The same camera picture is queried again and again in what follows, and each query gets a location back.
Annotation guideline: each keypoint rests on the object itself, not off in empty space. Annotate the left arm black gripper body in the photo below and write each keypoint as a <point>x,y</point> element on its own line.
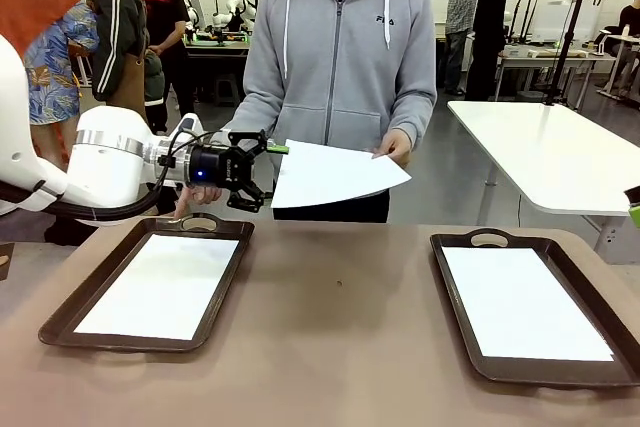
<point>212,167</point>

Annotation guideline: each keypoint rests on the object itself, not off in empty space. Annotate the left gripper black green-tipped finger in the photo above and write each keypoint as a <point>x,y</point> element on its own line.
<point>247,197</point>
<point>250,143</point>

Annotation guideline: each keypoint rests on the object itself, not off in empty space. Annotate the white A4 papers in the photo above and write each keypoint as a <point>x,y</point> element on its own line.
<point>335,177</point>

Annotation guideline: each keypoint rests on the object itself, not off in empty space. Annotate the white A4 paper sheet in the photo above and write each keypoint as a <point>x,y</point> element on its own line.
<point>525,307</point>
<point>160,287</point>

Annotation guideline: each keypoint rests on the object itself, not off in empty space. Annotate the person's left forearm grey sleeve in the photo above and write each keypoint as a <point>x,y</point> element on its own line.
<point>415,107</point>

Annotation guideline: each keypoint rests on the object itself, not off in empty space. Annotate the person's right forearm grey sleeve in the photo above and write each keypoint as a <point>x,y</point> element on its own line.
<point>247,114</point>

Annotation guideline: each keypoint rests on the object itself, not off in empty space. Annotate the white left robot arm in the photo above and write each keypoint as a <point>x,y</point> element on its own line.
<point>105,162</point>

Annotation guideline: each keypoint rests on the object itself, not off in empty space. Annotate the person's right hand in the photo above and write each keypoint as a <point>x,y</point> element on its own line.
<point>202,194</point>

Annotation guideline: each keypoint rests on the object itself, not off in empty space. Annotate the person's left hand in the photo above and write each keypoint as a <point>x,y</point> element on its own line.
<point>397,147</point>

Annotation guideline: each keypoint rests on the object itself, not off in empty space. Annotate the grey stool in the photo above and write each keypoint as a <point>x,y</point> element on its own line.
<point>226,89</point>

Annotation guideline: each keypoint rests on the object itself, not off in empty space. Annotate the dark background workbench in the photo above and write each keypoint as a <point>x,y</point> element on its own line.
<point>215,44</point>

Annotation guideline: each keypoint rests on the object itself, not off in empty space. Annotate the person in dark puffer jacket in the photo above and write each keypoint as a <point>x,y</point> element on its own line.
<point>155,77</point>

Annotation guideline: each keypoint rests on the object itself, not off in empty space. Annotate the white side table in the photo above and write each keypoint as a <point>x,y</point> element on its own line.
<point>530,147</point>

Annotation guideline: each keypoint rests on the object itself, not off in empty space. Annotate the person in grey hoodie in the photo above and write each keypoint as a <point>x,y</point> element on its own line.
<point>340,57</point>

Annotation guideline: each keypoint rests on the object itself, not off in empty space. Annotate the man in black red-print t-shirt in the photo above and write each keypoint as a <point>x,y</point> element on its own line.
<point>165,7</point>

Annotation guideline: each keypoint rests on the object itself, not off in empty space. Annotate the black bag on floor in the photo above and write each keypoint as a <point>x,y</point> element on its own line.
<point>62,238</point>

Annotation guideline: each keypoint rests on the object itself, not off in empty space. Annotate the person in green striped jacket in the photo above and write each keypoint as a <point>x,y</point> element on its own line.
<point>120,22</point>

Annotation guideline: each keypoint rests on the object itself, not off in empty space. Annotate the black tripod stand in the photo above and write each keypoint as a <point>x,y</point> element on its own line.
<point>567,47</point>

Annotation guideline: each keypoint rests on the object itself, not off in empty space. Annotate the light background workbench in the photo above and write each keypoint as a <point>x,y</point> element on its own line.
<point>540,54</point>

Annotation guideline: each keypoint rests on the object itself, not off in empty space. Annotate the seated person in black top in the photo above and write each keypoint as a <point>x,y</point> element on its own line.
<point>631,17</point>

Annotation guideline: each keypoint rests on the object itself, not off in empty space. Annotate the brown matte plastic tray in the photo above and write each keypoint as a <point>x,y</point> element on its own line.
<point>460,337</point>

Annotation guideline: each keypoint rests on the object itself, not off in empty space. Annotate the brown wooden object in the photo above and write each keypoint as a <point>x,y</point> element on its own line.
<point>6,262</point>

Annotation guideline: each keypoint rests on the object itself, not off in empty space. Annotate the brown tray with glossy reflection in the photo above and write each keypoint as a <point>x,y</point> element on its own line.
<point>55,332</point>

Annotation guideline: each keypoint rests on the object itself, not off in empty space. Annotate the standing person in black clothes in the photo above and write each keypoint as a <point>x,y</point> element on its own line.
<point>492,22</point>

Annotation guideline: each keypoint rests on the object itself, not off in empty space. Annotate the man in plaid shirt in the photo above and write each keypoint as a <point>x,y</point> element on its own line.
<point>460,17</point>

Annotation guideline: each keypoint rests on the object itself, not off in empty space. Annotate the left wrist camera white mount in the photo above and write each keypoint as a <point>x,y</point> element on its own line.
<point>189,129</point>

